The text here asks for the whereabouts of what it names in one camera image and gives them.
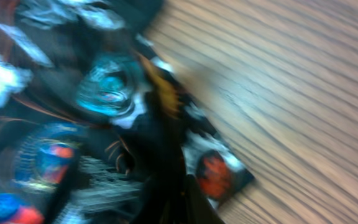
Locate black orange patterned jersey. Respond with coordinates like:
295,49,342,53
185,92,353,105
0,0,254,224

